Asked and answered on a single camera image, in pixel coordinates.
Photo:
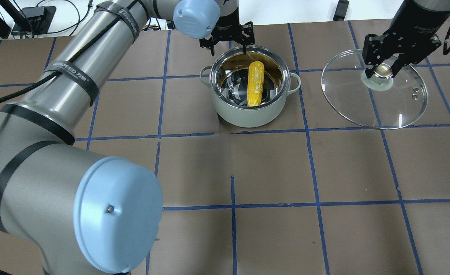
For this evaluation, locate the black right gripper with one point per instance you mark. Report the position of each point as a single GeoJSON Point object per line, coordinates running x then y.
{"type": "Point", "coordinates": [416, 23]}

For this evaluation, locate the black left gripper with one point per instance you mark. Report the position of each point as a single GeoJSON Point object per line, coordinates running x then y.
{"type": "Point", "coordinates": [228, 20]}

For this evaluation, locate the glass pot lid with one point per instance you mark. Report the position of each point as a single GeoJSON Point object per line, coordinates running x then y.
{"type": "Point", "coordinates": [382, 101]}

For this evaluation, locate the yellow corn cob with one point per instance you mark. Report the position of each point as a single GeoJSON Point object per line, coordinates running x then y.
{"type": "Point", "coordinates": [255, 81]}

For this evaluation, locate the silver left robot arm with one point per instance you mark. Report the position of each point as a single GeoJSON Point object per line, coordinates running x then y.
{"type": "Point", "coordinates": [88, 213]}

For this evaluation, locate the pale green steel pot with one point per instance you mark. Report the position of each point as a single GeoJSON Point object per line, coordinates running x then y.
{"type": "Point", "coordinates": [227, 80]}

